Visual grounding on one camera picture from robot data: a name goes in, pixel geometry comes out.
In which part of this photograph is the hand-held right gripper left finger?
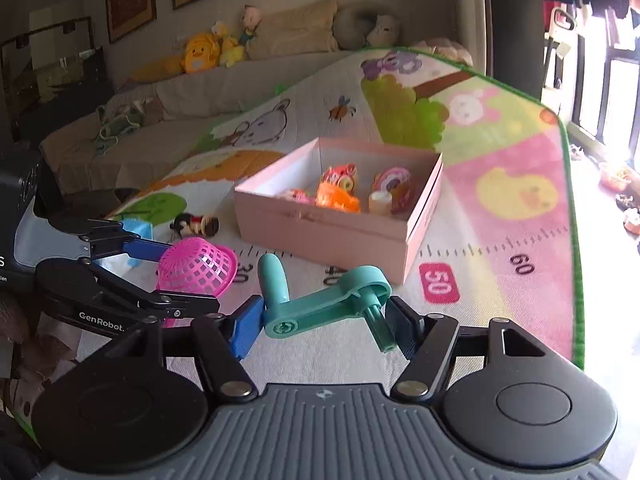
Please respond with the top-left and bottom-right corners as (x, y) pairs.
(107, 295), (266, 405)

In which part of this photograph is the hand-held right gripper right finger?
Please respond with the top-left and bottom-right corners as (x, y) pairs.
(385, 296), (571, 403)

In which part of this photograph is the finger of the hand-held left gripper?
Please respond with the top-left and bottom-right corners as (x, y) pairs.
(87, 259), (222, 322)
(82, 222), (174, 264)

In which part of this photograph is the pink plastic basket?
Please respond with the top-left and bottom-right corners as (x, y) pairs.
(154, 237), (239, 329)

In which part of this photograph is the teal plastic crank handle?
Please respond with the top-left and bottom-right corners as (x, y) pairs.
(258, 253), (399, 354)

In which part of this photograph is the pink cardboard box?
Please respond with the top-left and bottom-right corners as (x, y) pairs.
(234, 136), (444, 286)

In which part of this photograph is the pink round toy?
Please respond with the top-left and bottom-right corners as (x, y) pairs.
(372, 167), (416, 216)

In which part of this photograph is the orange plastic toy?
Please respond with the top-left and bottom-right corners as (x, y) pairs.
(315, 182), (362, 214)

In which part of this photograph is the person's left forearm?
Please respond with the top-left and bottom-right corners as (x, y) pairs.
(0, 292), (81, 391)

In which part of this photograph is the blue and white tissue packet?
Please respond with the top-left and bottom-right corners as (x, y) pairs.
(97, 218), (161, 288)

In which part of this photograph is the small dark-haired doll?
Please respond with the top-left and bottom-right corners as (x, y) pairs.
(170, 213), (221, 238)

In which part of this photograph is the green cloth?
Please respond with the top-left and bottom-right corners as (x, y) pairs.
(95, 102), (146, 153)

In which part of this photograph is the small pink toy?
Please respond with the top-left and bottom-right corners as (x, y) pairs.
(280, 187), (317, 205)

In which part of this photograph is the printed cartoon play mat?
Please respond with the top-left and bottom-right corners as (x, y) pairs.
(102, 47), (586, 376)

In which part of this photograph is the black glass cabinet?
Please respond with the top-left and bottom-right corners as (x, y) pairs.
(0, 16), (116, 143)

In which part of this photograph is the red and orange toy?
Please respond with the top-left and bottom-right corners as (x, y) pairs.
(320, 162), (360, 195)

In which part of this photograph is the beige sofa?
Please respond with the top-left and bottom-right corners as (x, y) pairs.
(40, 35), (473, 196)

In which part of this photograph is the yellow cushion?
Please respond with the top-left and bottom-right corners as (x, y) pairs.
(131, 55), (187, 83)

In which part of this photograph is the yellow duck plush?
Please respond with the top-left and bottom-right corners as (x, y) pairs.
(181, 33), (221, 75)

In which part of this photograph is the small yellow plush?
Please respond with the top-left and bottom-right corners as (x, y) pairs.
(212, 21), (246, 68)

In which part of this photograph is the small plush doll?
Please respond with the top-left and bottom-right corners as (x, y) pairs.
(239, 5), (263, 46)

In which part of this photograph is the orange flower pot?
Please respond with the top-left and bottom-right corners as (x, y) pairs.
(597, 162), (638, 193)

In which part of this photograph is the beige pillow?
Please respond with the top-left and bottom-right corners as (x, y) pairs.
(247, 0), (341, 60)

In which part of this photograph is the grey animal neck pillow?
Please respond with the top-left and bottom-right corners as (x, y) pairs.
(332, 7), (403, 51)

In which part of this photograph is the grey curtain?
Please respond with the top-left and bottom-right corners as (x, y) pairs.
(480, 0), (546, 96)

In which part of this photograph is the black window frame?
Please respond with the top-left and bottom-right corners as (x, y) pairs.
(575, 5), (640, 146)

